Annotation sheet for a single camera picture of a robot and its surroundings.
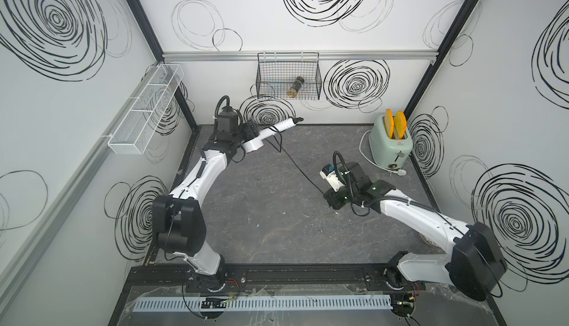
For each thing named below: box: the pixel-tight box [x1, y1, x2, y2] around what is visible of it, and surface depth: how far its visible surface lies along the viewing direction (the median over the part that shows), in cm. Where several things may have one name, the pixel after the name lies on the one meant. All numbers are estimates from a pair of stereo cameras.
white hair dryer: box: [241, 117, 305, 154], surface depth 81 cm
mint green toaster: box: [368, 115, 414, 169], surface depth 96 cm
